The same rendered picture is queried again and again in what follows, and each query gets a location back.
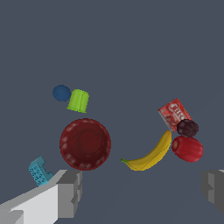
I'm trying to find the red gelatin box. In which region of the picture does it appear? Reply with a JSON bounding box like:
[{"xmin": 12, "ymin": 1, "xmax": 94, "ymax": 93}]
[{"xmin": 157, "ymin": 98, "xmax": 193, "ymax": 133}]

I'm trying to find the dark blue ball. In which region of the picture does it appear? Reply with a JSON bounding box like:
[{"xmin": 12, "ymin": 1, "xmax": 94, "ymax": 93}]
[{"xmin": 52, "ymin": 84, "xmax": 72, "ymax": 102}]

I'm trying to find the lime green cup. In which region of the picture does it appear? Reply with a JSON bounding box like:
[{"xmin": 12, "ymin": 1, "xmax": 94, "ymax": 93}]
[{"xmin": 66, "ymin": 88, "xmax": 90, "ymax": 114}]

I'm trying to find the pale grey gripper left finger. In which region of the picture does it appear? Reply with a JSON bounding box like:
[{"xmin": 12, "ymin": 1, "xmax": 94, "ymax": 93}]
[{"xmin": 0, "ymin": 169, "xmax": 83, "ymax": 224}]

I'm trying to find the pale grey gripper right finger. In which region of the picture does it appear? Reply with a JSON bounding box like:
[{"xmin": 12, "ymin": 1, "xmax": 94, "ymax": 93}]
[{"xmin": 200, "ymin": 169, "xmax": 224, "ymax": 215}]

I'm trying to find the red apple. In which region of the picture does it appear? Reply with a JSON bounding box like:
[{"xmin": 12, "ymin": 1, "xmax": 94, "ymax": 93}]
[{"xmin": 171, "ymin": 135, "xmax": 204, "ymax": 164}]

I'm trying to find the light blue toy block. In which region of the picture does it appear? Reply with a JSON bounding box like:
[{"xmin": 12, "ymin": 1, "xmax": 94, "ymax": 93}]
[{"xmin": 28, "ymin": 156, "xmax": 54, "ymax": 187}]

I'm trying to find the dark purple plum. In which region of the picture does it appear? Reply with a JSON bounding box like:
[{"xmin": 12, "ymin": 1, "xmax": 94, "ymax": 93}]
[{"xmin": 176, "ymin": 118, "xmax": 200, "ymax": 138}]

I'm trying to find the dark red bowl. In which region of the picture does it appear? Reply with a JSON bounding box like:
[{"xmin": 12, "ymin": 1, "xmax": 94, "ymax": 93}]
[{"xmin": 59, "ymin": 117, "xmax": 112, "ymax": 172}]

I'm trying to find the yellow banana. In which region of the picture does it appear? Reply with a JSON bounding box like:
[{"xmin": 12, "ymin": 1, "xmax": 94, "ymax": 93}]
[{"xmin": 121, "ymin": 129, "xmax": 173, "ymax": 172}]

